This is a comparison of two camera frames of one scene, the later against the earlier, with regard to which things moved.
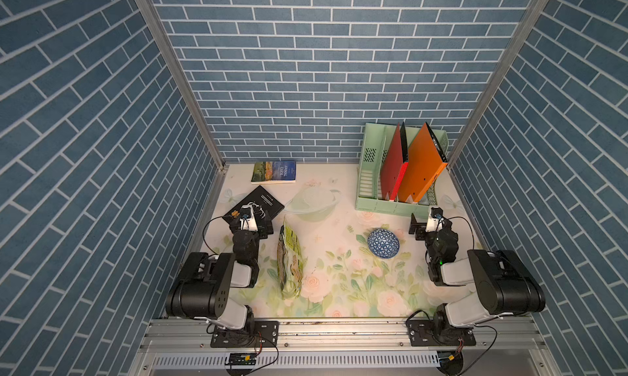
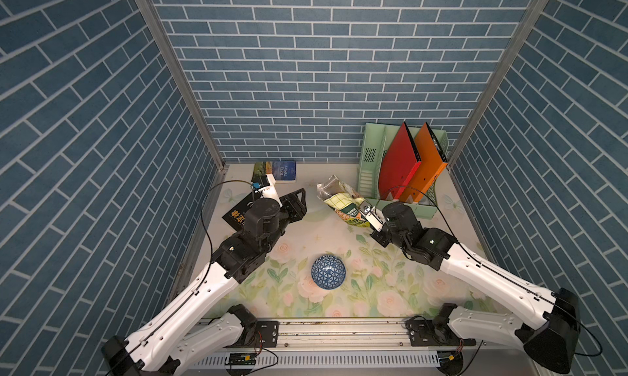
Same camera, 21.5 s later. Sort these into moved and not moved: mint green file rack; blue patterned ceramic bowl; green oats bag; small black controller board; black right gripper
Moved: green oats bag; blue patterned ceramic bowl; black right gripper
Not moved: small black controller board; mint green file rack
